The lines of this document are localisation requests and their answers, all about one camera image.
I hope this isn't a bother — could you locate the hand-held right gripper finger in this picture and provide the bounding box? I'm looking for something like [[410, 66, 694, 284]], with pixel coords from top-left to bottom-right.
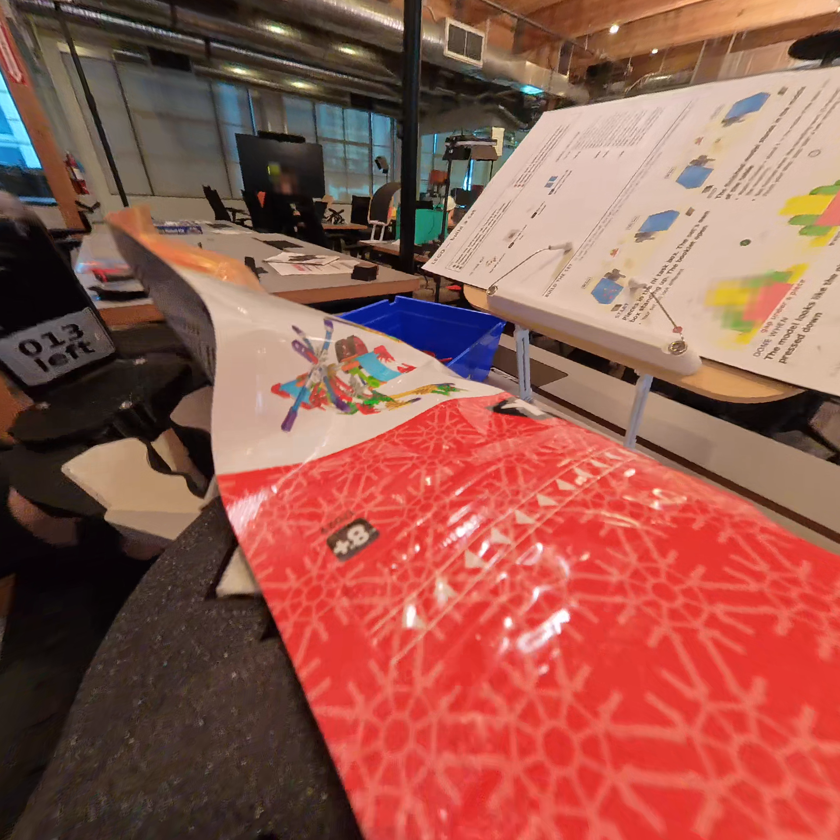
[[215, 546, 265, 599]]

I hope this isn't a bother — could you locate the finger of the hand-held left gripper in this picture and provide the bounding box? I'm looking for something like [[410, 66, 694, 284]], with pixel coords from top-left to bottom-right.
[[169, 386, 217, 475], [61, 434, 219, 543]]

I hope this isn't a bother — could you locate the blue parts bin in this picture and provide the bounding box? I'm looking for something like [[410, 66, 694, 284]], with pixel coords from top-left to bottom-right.
[[338, 295, 508, 383]]

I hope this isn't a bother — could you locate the red plastic bag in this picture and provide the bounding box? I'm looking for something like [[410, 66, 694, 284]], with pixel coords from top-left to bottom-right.
[[105, 205, 840, 840]]

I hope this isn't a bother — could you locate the person's left hand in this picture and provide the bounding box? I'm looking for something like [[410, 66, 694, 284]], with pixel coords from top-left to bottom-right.
[[7, 489, 73, 547]]

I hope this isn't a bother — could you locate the printed paper stack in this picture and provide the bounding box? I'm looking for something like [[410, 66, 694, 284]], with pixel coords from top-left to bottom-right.
[[264, 252, 343, 277]]

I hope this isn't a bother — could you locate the black flat screen monitor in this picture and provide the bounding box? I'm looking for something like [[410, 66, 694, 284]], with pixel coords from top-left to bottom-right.
[[234, 133, 327, 199]]

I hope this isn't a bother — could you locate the green storage tub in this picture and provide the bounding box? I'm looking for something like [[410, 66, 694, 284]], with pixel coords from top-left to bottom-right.
[[413, 200, 455, 242]]

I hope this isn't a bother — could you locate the black pole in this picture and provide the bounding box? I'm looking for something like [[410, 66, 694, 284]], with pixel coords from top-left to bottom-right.
[[399, 0, 425, 273]]

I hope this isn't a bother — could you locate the printed instruction sheet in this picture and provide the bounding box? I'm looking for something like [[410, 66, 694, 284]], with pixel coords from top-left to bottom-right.
[[423, 66, 840, 398]]

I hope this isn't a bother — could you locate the wooden post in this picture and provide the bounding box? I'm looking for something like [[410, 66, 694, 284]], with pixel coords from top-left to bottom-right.
[[0, 13, 88, 232]]

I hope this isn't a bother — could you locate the metal ventilation duct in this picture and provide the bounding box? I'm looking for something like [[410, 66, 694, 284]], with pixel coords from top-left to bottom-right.
[[13, 0, 565, 96]]

